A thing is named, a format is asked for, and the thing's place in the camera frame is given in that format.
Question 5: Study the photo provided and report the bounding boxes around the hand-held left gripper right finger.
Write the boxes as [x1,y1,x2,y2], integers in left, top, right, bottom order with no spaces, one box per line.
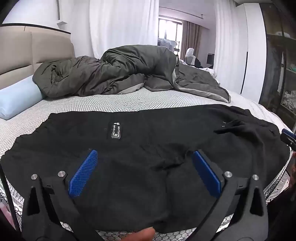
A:
[192,149,269,241]

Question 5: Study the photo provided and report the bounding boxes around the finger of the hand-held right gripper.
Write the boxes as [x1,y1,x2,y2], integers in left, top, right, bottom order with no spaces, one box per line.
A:
[280,129,296,147]

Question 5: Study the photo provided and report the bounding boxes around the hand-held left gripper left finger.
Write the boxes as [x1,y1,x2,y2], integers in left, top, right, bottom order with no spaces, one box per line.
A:
[22,149,102,241]

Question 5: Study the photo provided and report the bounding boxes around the black pants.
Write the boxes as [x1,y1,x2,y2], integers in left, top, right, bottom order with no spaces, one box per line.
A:
[0,104,290,234]

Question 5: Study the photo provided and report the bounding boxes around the person's right forearm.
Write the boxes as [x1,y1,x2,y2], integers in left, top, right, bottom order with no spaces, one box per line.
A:
[268,183,296,241]

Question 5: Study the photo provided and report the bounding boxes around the person's left hand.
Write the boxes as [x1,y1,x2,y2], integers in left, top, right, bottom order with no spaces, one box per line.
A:
[120,227,156,241]

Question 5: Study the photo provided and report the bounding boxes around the dark open wardrobe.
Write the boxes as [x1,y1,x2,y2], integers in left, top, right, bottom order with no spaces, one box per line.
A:
[258,0,296,133]

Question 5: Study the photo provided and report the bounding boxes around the white honeycomb patterned mattress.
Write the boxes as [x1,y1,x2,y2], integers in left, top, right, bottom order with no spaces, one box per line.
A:
[0,89,296,241]

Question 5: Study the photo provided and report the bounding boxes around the light blue pillow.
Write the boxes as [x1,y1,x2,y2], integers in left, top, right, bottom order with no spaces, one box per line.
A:
[0,75,46,120]

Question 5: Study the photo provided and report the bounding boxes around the dark grey duvet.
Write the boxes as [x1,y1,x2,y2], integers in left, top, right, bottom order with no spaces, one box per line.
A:
[32,45,232,103]

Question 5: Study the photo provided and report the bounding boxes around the white sheer curtain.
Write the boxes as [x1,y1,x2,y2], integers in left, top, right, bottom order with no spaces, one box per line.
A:
[214,0,249,71]
[89,0,160,61]

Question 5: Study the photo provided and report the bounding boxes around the white chair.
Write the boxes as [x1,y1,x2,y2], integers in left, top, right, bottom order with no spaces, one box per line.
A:
[185,47,196,65]

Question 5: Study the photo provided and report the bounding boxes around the beige padded headboard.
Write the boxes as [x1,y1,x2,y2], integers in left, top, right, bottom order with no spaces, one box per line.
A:
[0,24,75,90]

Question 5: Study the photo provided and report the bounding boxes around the brown curtain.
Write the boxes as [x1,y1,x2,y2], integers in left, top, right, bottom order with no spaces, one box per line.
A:
[181,20,202,59]

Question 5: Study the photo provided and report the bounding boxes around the clothes rack with clothes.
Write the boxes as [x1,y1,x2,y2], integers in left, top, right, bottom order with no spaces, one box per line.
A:
[158,37,181,55]

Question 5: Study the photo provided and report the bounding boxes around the window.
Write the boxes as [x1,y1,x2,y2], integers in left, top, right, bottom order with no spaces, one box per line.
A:
[158,16,184,42]

